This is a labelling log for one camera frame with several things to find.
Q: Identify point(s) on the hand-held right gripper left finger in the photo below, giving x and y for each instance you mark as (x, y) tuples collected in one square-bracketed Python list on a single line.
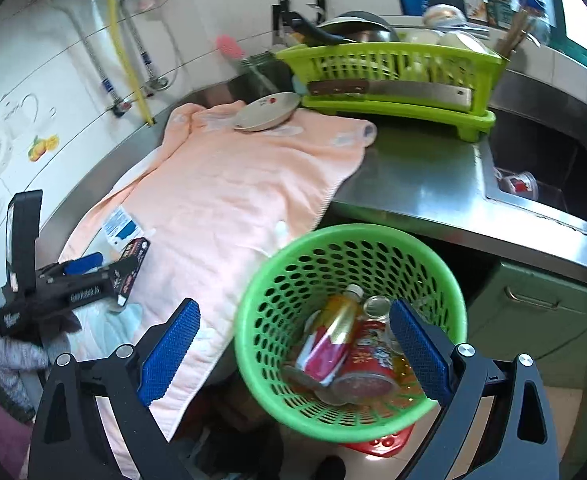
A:
[(171, 355)]

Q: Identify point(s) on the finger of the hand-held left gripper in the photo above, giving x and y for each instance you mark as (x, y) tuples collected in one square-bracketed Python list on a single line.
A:
[(84, 263)]

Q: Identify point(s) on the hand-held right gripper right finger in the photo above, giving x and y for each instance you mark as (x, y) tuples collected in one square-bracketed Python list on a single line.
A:
[(418, 355)]

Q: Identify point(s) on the small black box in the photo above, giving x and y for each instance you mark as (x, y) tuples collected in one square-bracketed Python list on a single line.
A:
[(133, 265)]

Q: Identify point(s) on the red snack canister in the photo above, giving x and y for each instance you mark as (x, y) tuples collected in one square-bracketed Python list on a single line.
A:
[(368, 362)]

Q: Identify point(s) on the red gold labelled drink bottle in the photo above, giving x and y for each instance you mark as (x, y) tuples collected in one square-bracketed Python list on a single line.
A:
[(328, 345)]

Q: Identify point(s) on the green plastic basket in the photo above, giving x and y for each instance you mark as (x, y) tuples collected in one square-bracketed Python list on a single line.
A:
[(273, 280)]

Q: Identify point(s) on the blue white carton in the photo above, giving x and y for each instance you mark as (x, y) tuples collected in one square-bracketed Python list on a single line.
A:
[(121, 227)]

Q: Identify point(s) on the red perforated plastic item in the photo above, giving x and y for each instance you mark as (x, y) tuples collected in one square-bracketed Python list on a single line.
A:
[(378, 445)]

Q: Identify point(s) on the green cabinet door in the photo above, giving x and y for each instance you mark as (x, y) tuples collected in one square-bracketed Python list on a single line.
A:
[(548, 345)]

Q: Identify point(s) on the metal valve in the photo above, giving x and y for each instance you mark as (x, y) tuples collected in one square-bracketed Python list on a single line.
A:
[(121, 109), (157, 85)]

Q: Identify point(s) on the peach towel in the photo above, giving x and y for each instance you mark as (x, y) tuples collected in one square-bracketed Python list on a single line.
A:
[(223, 185)]

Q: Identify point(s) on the yellow pipe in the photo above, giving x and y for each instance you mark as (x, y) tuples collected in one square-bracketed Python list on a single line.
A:
[(123, 52)]

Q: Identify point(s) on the stainless steel sink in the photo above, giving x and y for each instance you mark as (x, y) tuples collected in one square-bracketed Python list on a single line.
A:
[(548, 170)]

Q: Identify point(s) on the white plate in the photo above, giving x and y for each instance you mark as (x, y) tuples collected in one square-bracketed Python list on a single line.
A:
[(266, 112)]

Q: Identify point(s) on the green dish rack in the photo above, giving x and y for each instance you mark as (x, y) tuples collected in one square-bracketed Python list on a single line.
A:
[(403, 111)]

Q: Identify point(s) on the pink brush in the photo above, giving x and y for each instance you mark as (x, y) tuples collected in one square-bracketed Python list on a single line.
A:
[(231, 47)]

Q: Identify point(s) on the steel cleaver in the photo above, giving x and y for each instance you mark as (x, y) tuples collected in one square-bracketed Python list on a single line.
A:
[(413, 93)]

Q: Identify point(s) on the white bowl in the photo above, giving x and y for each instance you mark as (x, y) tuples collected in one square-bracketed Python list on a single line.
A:
[(423, 37), (463, 42)]

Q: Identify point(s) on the bundle of chopsticks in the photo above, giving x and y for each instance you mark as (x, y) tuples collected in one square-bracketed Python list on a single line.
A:
[(513, 30)]

